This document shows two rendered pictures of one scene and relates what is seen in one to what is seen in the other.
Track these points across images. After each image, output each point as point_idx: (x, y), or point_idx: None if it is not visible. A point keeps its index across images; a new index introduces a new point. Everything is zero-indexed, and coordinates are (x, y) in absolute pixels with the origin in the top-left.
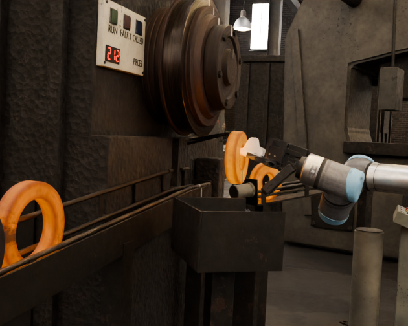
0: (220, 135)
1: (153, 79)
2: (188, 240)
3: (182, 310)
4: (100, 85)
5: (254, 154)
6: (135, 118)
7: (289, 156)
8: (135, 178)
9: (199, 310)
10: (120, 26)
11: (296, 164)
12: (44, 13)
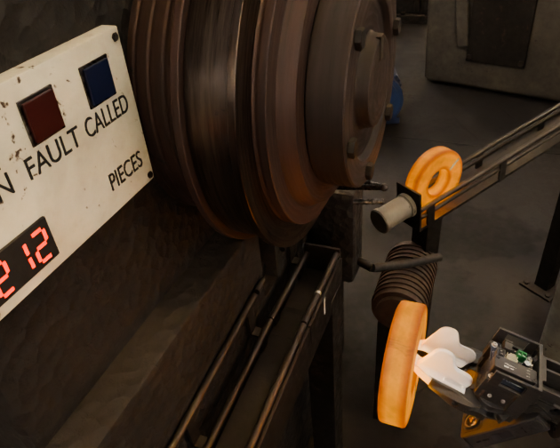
0: (354, 188)
1: (181, 176)
2: None
3: (308, 386)
4: (18, 343)
5: (449, 388)
6: (162, 258)
7: (539, 396)
8: (185, 407)
9: (333, 420)
10: (18, 156)
11: (557, 415)
12: None
